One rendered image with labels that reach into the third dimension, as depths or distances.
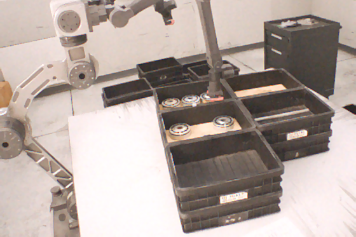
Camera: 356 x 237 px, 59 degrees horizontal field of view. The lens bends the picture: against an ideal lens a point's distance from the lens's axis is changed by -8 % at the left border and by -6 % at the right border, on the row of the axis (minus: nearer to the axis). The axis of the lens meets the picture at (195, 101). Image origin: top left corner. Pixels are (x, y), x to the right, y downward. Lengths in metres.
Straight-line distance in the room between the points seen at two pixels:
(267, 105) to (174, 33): 3.21
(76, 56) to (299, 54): 2.10
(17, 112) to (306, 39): 2.44
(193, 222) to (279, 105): 0.83
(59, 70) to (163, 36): 3.11
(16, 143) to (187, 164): 0.89
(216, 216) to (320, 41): 2.35
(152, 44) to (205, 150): 3.46
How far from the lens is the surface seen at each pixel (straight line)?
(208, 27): 1.56
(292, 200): 1.44
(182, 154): 1.41
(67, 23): 1.39
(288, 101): 1.81
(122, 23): 1.40
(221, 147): 1.43
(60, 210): 2.30
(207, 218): 1.28
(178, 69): 3.21
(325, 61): 3.43
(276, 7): 5.53
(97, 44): 4.61
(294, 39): 3.08
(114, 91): 2.98
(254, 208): 1.31
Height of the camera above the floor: 1.69
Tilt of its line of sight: 26 degrees down
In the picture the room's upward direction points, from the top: 5 degrees counter-clockwise
